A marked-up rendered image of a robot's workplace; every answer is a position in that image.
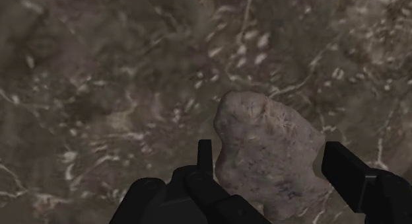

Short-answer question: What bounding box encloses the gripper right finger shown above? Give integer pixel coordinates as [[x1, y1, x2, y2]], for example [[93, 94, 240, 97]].
[[321, 141, 412, 224]]

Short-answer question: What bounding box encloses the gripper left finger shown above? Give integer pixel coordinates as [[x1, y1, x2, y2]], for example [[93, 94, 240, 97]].
[[109, 139, 272, 224]]

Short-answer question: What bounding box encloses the pale brown lumpy potato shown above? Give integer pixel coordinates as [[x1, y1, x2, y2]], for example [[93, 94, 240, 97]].
[[213, 90, 332, 221]]

